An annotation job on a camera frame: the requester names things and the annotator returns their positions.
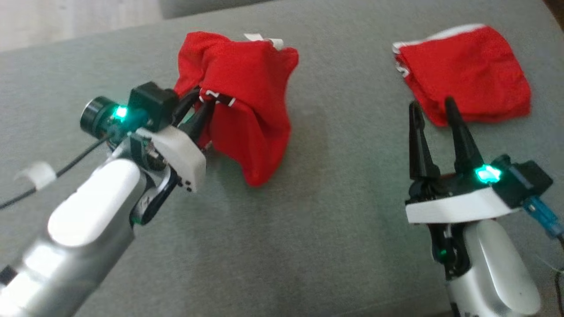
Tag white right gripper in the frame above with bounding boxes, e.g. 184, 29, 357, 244
405, 97, 521, 225

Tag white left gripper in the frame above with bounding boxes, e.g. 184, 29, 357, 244
136, 87, 216, 194

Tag red Bulls 23 jersey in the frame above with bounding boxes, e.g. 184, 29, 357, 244
173, 31, 300, 188

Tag red shorts with white trim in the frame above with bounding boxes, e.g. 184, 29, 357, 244
392, 23, 532, 128

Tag blue right camera connector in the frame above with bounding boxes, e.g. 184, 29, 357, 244
522, 196, 564, 241

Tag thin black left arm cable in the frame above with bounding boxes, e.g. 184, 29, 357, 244
0, 136, 111, 210

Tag white cable tape tab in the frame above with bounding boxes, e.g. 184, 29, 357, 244
15, 161, 57, 191

